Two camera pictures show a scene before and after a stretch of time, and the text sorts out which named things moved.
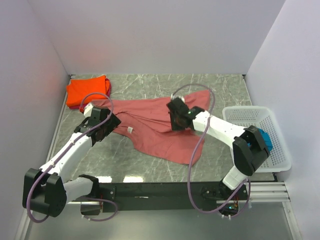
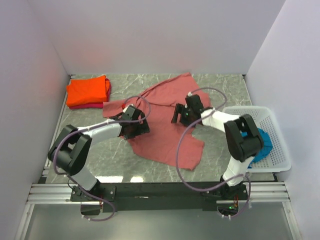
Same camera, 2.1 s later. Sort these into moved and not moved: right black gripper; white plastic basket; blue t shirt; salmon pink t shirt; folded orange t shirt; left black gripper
Moved: right black gripper; left black gripper; salmon pink t shirt
Not moved: white plastic basket; blue t shirt; folded orange t shirt
